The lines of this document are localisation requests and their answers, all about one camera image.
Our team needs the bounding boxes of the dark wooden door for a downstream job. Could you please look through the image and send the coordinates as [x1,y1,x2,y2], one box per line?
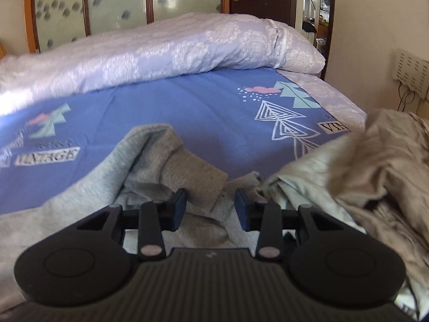
[230,0,303,30]

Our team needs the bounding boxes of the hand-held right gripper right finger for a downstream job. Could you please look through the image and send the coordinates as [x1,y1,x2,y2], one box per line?
[235,189,351,261]

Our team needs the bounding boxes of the blue printed bed cover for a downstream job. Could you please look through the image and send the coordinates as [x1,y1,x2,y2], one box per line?
[0,67,352,216]

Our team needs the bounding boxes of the black cable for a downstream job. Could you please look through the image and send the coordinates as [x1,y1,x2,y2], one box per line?
[397,83,418,113]

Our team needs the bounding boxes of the wooden wardrobe with frosted doors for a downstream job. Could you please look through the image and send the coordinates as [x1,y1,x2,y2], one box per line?
[23,0,232,55]

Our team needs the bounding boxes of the white vented wall box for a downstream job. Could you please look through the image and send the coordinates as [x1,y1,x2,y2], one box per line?
[391,48,429,100]

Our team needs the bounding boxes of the lilac floral bed sheet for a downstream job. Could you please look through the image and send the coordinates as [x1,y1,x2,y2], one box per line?
[280,70,368,133]

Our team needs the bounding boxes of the beige garment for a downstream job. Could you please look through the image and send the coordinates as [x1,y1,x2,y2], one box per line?
[327,107,429,297]

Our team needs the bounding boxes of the pale green garment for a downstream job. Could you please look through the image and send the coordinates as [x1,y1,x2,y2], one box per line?
[260,137,372,233]

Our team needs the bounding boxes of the lilac floral quilt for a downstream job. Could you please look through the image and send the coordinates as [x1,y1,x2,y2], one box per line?
[0,12,326,116]

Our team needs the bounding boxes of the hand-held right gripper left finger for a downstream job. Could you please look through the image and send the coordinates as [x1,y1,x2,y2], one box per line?
[75,189,187,261]

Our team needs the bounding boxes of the grey pants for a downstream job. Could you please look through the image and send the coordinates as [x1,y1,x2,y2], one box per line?
[0,124,265,312]

